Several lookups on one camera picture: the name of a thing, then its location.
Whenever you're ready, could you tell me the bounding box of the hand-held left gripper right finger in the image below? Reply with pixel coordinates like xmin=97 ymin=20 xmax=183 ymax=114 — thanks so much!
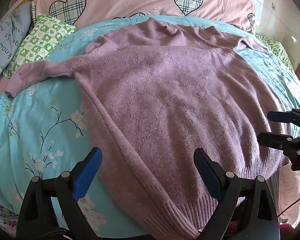
xmin=193 ymin=147 xmax=280 ymax=240

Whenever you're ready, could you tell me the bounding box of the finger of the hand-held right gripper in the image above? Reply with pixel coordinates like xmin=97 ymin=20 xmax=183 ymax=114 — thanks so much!
xmin=267 ymin=108 xmax=300 ymax=131
xmin=257 ymin=130 xmax=300 ymax=156

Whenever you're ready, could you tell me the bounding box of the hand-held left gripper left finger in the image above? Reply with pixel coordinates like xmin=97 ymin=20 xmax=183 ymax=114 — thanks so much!
xmin=16 ymin=147 xmax=103 ymax=240

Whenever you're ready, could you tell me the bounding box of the mauve knitted sweater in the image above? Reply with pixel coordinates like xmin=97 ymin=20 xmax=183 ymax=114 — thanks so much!
xmin=4 ymin=17 xmax=294 ymax=238

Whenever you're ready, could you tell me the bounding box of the light blue floral bedsheet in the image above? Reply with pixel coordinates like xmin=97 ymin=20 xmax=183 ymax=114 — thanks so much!
xmin=0 ymin=14 xmax=300 ymax=238

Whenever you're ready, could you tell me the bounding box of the green checkered pillow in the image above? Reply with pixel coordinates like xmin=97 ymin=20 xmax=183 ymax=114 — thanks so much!
xmin=2 ymin=13 xmax=78 ymax=78
xmin=254 ymin=33 xmax=292 ymax=67

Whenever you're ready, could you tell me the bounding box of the dark red cloth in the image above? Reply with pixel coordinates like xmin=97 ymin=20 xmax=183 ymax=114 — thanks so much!
xmin=225 ymin=219 xmax=297 ymax=240

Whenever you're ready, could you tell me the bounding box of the floral patterned fabric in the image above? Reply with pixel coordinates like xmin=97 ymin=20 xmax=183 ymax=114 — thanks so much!
xmin=0 ymin=198 xmax=22 ymax=238

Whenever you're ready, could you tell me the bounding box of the grey pillow with lettering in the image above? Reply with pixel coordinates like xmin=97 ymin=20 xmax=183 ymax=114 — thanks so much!
xmin=0 ymin=1 xmax=33 ymax=87

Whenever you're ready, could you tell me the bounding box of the thin gripper cable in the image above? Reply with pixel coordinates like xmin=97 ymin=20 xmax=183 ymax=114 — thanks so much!
xmin=277 ymin=192 xmax=300 ymax=219

